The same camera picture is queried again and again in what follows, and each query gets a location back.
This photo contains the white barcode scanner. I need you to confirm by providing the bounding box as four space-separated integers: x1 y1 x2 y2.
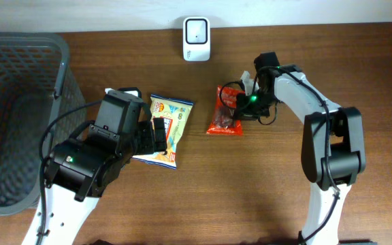
182 16 211 62

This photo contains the red Hacks candy bag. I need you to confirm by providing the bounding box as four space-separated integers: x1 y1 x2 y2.
206 85 243 135

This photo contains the grey plastic mesh basket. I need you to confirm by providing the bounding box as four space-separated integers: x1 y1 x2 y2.
0 33 86 216

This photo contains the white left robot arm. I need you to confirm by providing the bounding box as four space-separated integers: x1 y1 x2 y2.
22 87 167 244

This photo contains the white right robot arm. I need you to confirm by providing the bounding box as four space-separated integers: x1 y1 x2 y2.
233 52 366 244

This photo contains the beige wet wipes pack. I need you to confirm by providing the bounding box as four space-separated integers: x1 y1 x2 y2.
133 94 193 169

